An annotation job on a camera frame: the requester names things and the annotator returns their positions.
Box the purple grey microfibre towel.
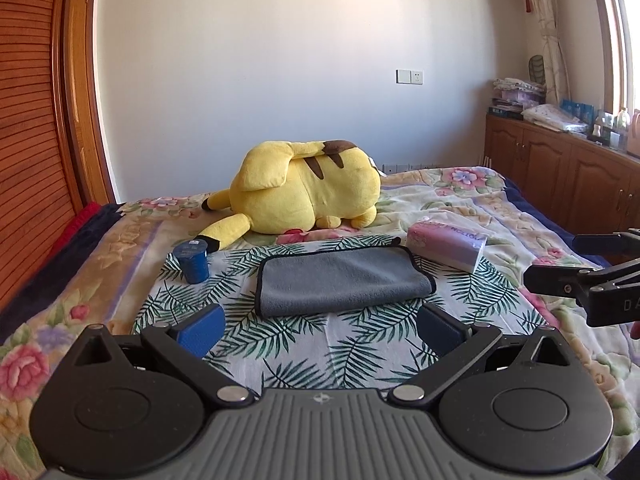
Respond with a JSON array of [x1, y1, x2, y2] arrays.
[[255, 245, 436, 318]]

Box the wooden room door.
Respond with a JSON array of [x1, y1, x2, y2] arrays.
[[62, 0, 115, 205]]

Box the wooden side cabinet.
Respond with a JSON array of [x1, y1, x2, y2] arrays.
[[484, 115, 639, 234]]

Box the floral bed quilt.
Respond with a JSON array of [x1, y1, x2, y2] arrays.
[[1, 167, 639, 479]]

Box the palm leaf print cloth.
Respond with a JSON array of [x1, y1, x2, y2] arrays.
[[131, 233, 549, 396]]

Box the small blue cup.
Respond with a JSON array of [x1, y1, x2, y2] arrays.
[[171, 238, 209, 284]]

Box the purple tissue pack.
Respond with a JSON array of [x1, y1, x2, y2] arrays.
[[406, 220, 487, 273]]

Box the bottles on cabinet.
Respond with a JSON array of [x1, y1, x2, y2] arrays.
[[588, 108, 640, 157]]

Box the blue boxes on cabinet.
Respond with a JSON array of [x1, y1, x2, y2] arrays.
[[560, 99, 596, 127]]

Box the white folded cloth bundle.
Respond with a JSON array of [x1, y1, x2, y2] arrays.
[[522, 104, 589, 133]]

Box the dark blue blanket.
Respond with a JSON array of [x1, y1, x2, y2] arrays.
[[1, 204, 122, 341]]

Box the red blanket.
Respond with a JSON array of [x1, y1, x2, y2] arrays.
[[46, 202, 102, 262]]

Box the yellow Pikachu plush toy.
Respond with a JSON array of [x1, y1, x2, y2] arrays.
[[198, 140, 381, 252]]

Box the stack of folded linens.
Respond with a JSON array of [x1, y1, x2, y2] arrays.
[[488, 78, 546, 120]]

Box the wooden louvered wardrobe door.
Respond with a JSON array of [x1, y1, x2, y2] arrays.
[[1, 0, 82, 304]]

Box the patterned beige curtain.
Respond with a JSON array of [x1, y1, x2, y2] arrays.
[[532, 0, 570, 105]]

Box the white wall switch socket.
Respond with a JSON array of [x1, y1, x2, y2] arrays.
[[396, 70, 423, 84]]

